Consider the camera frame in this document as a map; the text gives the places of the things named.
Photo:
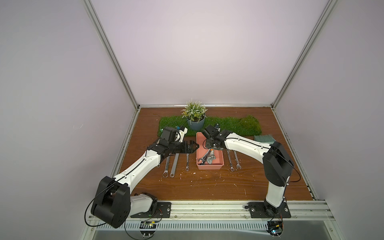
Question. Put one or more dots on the green artificial grass mat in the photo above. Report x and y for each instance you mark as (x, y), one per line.
(247, 126)

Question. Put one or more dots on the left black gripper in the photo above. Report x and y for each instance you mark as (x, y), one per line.
(184, 149)

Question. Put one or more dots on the right controller board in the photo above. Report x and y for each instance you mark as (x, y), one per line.
(275, 228)

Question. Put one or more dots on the potted plant in grey pot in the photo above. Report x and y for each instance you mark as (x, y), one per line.
(195, 113)

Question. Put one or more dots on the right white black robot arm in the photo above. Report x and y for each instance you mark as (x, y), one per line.
(278, 165)

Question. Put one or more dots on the controller board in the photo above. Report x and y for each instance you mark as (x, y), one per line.
(275, 228)
(148, 228)

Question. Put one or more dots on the aluminium frame rail front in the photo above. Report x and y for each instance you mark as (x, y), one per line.
(236, 210)

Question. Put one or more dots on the orange black adjustable wrench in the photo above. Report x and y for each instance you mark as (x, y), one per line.
(203, 160)

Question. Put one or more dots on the teal dustpan with brush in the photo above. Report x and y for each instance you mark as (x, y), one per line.
(267, 139)

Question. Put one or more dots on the left controller board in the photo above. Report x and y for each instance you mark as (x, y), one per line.
(148, 228)

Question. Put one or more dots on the small 12 silver wrench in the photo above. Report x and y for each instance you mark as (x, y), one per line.
(230, 161)

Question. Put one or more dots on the medium silver wrench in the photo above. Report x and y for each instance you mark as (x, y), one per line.
(166, 171)

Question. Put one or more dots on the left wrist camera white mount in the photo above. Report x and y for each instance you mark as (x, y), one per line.
(182, 131)

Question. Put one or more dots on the silver pliers wrench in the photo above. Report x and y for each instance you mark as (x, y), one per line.
(211, 157)

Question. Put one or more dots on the large silver combination wrench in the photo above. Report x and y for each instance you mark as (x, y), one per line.
(174, 166)

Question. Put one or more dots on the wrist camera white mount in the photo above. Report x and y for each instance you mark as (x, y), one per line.
(217, 127)
(182, 131)

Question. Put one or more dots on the pink plastic storage box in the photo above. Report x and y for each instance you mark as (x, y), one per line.
(216, 164)

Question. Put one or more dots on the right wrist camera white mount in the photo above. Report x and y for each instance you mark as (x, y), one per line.
(217, 127)

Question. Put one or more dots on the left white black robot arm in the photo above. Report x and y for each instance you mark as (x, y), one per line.
(113, 202)

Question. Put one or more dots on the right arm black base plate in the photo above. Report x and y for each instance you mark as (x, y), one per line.
(265, 210)

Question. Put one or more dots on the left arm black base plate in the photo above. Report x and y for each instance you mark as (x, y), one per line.
(156, 210)

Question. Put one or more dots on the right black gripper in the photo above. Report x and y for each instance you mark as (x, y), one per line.
(208, 141)

